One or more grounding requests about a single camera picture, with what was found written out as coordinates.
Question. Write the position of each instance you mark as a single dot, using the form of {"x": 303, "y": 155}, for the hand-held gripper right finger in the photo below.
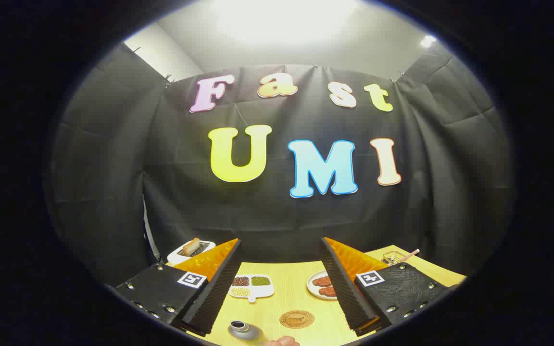
{"x": 346, "y": 288}

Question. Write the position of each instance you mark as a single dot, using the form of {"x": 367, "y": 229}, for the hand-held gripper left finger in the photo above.
{"x": 214, "y": 293}

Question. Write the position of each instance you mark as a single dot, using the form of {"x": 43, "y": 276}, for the silver bottle green label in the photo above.
{"x": 248, "y": 332}

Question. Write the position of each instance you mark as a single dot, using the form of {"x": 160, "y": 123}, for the round cork coaster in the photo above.
{"x": 296, "y": 319}

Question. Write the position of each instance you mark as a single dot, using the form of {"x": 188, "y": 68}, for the red meat slice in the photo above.
{"x": 328, "y": 291}
{"x": 322, "y": 281}

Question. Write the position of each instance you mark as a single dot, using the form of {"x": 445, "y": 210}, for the yellow beans pile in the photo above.
{"x": 240, "y": 291}

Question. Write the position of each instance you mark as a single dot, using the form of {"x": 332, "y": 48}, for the brown beans pile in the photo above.
{"x": 241, "y": 281}

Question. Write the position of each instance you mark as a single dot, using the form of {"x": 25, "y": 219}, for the white oval plate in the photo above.
{"x": 312, "y": 289}

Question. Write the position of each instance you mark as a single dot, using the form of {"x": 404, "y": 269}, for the green beans pile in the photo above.
{"x": 260, "y": 280}

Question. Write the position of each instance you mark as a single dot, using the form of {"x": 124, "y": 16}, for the white toaster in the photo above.
{"x": 178, "y": 256}

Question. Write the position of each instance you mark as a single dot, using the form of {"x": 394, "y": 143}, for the white divided dish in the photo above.
{"x": 266, "y": 291}

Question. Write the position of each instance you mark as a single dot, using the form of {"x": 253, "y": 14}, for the toast slice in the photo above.
{"x": 191, "y": 246}

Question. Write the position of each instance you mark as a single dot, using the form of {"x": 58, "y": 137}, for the wooden table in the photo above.
{"x": 286, "y": 298}

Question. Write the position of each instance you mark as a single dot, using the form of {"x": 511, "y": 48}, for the pink striped straw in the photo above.
{"x": 411, "y": 253}

